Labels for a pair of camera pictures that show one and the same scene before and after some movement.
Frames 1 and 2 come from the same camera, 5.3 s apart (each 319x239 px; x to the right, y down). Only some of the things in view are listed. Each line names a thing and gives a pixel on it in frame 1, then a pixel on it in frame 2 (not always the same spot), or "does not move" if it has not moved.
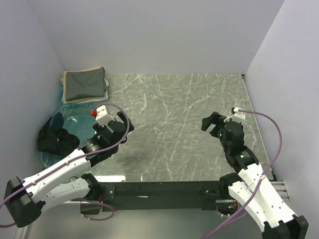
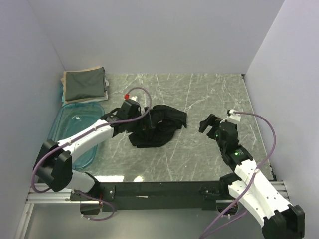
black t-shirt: (54, 139) -> (158, 127)
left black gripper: (98, 128) -> (131, 129)
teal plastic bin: (77, 118) does not move
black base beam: (154, 195) does not move
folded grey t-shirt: (85, 84) does not move
